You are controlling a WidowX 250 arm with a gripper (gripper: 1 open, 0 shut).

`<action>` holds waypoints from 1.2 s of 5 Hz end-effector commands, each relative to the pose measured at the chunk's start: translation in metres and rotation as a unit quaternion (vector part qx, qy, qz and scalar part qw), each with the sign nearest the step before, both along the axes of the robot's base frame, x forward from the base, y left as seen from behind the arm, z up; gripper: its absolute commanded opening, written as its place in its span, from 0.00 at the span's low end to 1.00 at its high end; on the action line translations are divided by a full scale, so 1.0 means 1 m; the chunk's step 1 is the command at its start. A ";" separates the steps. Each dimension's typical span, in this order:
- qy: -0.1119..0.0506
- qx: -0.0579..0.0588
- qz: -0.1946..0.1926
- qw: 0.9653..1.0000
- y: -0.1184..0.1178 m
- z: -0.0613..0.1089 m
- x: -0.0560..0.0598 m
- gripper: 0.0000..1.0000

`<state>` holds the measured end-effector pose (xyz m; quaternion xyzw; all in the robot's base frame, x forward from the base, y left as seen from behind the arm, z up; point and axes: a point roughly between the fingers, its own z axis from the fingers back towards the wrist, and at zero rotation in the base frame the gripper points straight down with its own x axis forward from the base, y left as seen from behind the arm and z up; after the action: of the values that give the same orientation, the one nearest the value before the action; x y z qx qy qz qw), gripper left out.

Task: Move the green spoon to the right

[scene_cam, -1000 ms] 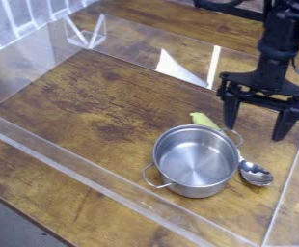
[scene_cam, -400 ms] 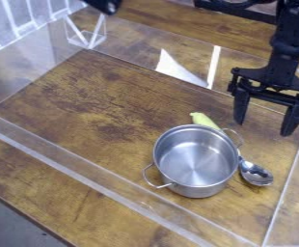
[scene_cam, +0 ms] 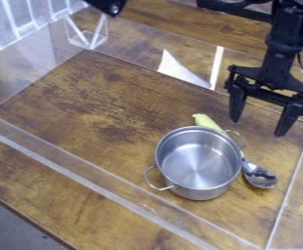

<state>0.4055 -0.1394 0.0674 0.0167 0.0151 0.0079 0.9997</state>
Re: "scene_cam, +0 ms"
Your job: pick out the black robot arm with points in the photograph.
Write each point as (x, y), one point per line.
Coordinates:
(288, 24)

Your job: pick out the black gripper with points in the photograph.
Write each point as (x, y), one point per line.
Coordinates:
(269, 83)

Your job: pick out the small steel pot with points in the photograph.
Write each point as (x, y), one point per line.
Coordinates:
(197, 163)

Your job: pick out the green handled metal spoon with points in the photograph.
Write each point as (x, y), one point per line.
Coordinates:
(257, 175)

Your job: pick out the black bar in background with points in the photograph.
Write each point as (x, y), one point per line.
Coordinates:
(237, 9)

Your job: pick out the clear acrylic enclosure wall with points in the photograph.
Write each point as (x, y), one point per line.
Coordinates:
(94, 87)

